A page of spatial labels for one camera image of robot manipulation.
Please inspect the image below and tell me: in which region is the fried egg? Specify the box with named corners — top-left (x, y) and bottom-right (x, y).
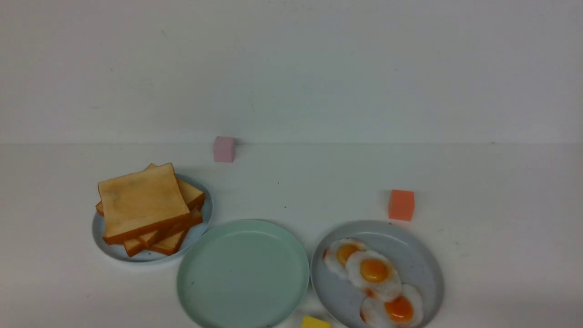
top-left (322, 237), bottom-right (370, 280)
top-left (359, 284), bottom-right (424, 328)
top-left (344, 251), bottom-right (402, 302)

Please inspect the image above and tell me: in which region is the toast slice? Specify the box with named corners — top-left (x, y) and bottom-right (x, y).
top-left (122, 207), bottom-right (203, 257)
top-left (147, 229), bottom-right (189, 256)
top-left (97, 163), bottom-right (190, 245)
top-left (96, 163), bottom-right (205, 222)

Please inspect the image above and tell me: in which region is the pink foam cube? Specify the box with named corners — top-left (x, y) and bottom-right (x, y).
top-left (213, 136), bottom-right (236, 163)

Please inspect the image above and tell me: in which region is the orange foam cube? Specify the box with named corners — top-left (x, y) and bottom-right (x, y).
top-left (388, 190), bottom-right (416, 221)

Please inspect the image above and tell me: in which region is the mint green centre plate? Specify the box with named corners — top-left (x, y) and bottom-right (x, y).
top-left (176, 219), bottom-right (310, 328)

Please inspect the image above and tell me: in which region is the grey blue egg plate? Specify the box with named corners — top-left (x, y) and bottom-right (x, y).
top-left (310, 220), bottom-right (444, 328)

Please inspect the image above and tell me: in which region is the yellow foam cube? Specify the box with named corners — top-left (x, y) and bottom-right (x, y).
top-left (300, 316), bottom-right (331, 328)

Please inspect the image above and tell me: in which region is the light blue bread plate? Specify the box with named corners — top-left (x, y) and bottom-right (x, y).
top-left (92, 174), bottom-right (213, 266)

